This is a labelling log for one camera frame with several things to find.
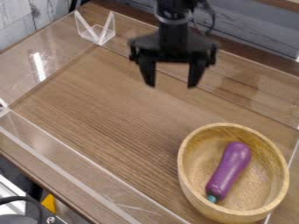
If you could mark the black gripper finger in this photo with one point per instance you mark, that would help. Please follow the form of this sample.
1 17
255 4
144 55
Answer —
147 70
196 70

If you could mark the clear acrylic corner bracket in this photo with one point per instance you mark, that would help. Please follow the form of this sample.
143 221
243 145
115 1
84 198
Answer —
97 34

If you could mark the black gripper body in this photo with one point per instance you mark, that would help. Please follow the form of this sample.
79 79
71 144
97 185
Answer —
173 43

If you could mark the brown wooden bowl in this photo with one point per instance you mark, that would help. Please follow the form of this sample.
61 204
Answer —
261 186

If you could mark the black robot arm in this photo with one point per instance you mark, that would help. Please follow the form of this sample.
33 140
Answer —
176 12

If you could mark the purple toy eggplant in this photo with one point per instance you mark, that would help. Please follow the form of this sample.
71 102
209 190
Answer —
235 160

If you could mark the black device with yellow label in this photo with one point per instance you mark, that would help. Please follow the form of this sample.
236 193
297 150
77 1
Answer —
47 210

